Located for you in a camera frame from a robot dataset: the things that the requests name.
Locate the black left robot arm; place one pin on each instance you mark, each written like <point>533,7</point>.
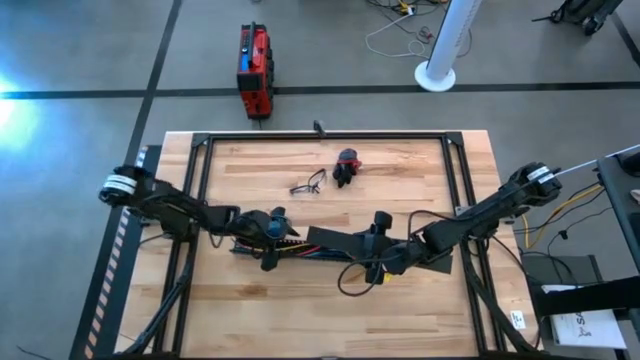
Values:
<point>170,205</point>

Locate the dark side desk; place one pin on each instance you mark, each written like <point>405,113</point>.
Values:
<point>620,200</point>

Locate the black red work glove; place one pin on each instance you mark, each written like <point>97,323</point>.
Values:
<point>345,167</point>

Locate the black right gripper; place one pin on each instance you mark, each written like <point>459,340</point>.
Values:
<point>400,252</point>

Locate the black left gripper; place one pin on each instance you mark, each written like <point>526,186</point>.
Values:
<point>250,230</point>

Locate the white table label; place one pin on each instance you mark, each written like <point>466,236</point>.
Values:
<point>517,320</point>

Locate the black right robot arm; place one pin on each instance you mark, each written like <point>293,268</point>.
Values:
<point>490,205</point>

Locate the red jobsite radio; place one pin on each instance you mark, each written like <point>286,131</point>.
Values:
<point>255,75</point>

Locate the clear safety glasses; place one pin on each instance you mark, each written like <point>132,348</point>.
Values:
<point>320,177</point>

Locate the black table frame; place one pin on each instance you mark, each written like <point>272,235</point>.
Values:
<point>325,135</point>

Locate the white paper sheet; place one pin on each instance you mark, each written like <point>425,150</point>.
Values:
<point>590,330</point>

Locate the white pole with base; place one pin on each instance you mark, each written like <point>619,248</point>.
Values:
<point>450,40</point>

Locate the small black clamp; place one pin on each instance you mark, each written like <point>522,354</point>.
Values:
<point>320,129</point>

